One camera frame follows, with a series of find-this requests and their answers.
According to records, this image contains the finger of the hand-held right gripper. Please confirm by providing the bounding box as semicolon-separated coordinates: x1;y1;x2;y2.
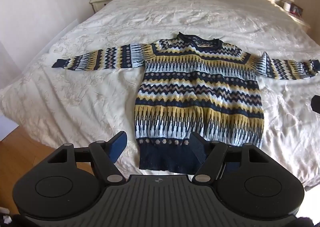
311;95;320;113

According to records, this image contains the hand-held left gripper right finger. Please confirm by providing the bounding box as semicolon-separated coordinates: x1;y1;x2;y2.
189;132;272;183

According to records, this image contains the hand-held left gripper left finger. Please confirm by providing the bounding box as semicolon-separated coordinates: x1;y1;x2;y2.
47;132;128;185

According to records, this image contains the navy yellow patterned knit sweater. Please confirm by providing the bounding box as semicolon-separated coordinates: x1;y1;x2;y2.
51;32;320;175

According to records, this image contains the cream nightstand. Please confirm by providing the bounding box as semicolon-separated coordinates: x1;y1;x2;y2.
275;0;312;32
89;0;118;13

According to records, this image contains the dark fuzzy cloth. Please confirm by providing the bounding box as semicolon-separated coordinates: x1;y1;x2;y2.
296;214;320;227
11;213;29;227

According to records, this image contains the bed with white floral bedspread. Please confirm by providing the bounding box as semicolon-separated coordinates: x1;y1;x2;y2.
0;0;320;187

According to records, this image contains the dark photo frame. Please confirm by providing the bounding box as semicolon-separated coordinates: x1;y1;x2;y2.
290;4;303;17

